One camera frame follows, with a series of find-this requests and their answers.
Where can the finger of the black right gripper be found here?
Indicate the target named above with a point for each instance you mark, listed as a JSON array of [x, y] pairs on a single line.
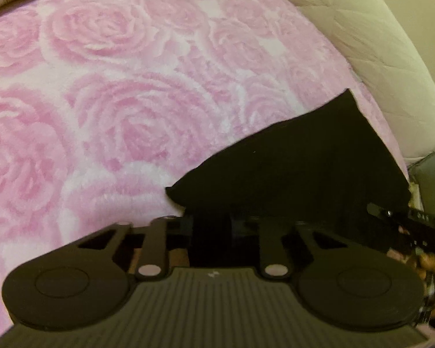
[[411, 229]]

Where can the black garment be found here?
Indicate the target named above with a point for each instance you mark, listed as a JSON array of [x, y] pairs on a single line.
[[325, 166]]

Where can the pink rose blanket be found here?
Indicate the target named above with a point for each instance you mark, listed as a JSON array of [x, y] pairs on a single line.
[[104, 103]]

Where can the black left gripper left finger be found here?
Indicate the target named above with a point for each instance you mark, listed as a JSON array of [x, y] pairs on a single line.
[[90, 279]]

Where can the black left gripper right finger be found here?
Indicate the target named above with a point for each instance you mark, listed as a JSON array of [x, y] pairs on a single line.
[[337, 280]]

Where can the cream quilted headboard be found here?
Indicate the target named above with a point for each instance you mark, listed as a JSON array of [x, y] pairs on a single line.
[[382, 54]]

